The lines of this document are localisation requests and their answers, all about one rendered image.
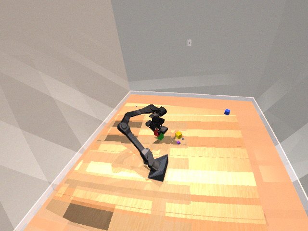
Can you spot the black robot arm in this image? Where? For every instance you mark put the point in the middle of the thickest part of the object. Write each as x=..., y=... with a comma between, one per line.
x=124, y=128

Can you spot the yellow cube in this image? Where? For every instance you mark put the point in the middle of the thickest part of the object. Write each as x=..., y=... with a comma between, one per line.
x=178, y=135

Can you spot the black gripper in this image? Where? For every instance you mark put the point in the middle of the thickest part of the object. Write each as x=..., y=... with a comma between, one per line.
x=154, y=125

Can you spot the small blue block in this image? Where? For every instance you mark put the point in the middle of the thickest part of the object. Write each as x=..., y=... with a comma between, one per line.
x=227, y=112

